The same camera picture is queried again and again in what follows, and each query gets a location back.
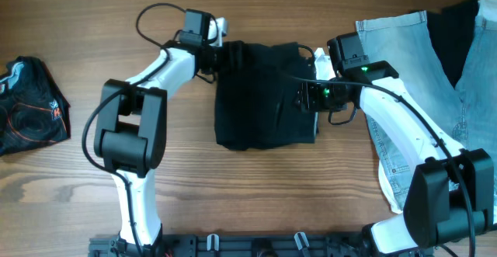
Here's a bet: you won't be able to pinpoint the black garment under jeans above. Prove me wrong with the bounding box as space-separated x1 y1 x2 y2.
426 0 479 87

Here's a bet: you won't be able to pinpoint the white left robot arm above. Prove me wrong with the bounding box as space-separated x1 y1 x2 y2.
89 40 225 256

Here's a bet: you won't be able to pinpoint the light blue denim jeans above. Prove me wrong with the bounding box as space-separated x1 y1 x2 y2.
355 0 497 211

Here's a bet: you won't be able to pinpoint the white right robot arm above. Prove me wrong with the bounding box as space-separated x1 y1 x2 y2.
296 61 496 256

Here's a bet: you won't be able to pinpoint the black orange printed shirt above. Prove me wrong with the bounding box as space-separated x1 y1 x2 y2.
1 56 71 155

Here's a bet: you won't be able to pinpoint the white cloth under jeans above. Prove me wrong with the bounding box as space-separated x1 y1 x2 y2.
378 161 410 214

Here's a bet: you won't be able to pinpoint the black shorts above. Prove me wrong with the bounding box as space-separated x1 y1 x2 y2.
214 41 317 151

